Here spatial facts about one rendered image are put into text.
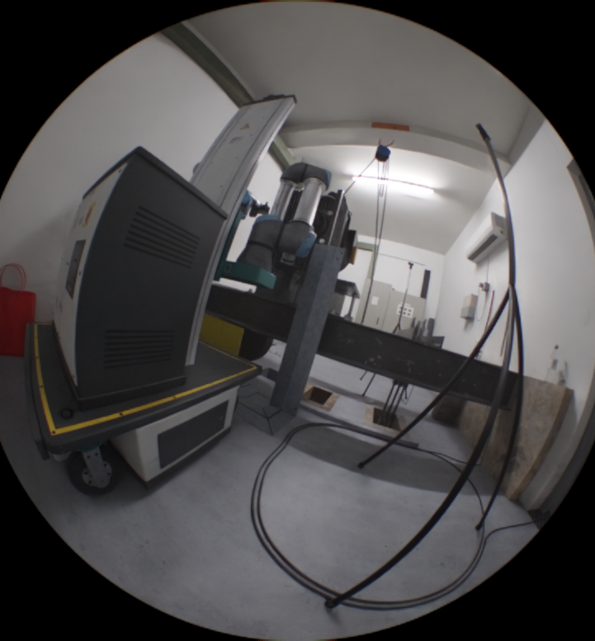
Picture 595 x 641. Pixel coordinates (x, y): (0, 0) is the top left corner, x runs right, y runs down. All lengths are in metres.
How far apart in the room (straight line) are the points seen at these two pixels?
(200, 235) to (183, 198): 0.11
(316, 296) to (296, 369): 0.43
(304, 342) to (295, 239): 0.60
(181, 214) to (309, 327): 0.89
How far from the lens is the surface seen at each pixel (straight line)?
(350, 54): 2.35
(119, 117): 1.82
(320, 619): 0.66
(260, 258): 0.78
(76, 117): 1.81
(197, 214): 0.54
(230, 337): 1.54
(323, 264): 1.18
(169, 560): 0.64
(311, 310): 1.14
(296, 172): 1.07
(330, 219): 1.48
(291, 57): 2.48
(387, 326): 4.31
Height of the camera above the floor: 0.62
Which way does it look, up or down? 2 degrees down
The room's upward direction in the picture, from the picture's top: 16 degrees clockwise
